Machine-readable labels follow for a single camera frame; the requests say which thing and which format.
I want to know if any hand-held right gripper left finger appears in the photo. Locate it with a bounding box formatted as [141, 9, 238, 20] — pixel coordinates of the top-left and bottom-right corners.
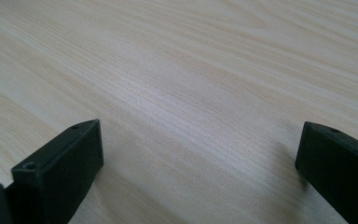
[5, 119, 104, 224]

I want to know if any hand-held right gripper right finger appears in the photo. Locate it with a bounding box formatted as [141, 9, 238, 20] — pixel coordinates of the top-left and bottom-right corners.
[295, 121, 358, 224]

